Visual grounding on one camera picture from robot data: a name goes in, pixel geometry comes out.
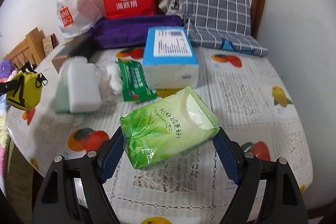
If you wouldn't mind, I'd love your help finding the white sponge block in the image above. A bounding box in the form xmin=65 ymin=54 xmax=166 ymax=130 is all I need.
xmin=52 ymin=56 xmax=102 ymax=114

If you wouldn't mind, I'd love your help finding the clear plastic bag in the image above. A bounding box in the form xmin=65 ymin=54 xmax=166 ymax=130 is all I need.
xmin=97 ymin=63 xmax=122 ymax=105

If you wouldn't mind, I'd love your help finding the green tissue pack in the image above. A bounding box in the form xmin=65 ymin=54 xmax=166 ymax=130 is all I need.
xmin=120 ymin=87 xmax=219 ymax=169

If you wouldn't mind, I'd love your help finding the fruit print tablecloth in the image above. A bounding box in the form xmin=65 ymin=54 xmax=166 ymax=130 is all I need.
xmin=4 ymin=40 xmax=314 ymax=224

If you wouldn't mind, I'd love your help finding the dark green wooden box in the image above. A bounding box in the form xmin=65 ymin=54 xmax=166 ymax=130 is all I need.
xmin=52 ymin=34 xmax=99 ymax=73

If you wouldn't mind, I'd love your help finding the patterned small box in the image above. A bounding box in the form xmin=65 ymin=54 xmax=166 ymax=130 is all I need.
xmin=42 ymin=34 xmax=59 ymax=56

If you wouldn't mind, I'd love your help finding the blue tissue pack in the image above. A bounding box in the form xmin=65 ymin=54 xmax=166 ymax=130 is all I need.
xmin=142 ymin=26 xmax=200 ymax=90

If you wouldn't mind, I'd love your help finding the wooden chair back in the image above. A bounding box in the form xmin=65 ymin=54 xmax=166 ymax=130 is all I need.
xmin=3 ymin=28 xmax=45 ymax=69

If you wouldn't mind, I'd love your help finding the purple towel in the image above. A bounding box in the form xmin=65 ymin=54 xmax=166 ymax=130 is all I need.
xmin=88 ymin=15 xmax=183 ymax=50

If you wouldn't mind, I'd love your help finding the white Miniso plastic bag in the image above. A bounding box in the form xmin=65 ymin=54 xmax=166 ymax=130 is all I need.
xmin=56 ymin=0 xmax=102 ymax=41

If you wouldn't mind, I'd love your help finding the grey plaid cushion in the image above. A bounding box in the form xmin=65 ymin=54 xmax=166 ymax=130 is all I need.
xmin=182 ymin=0 xmax=268 ymax=57

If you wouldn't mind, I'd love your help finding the yellow drawstring pouch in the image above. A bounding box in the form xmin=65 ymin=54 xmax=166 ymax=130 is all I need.
xmin=1 ymin=61 xmax=48 ymax=111

